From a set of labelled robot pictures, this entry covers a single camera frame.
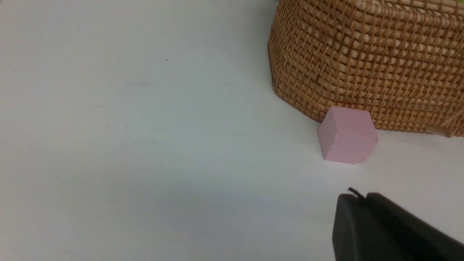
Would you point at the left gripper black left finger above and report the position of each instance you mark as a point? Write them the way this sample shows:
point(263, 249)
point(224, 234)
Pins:
point(358, 235)

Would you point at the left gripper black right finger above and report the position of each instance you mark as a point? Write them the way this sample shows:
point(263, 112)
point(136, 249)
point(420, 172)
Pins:
point(420, 240)

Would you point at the light pink foam cube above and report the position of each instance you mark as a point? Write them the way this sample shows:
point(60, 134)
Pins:
point(347, 135)

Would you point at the woven wicker basket green lining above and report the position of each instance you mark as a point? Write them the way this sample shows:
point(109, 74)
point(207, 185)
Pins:
point(401, 60)

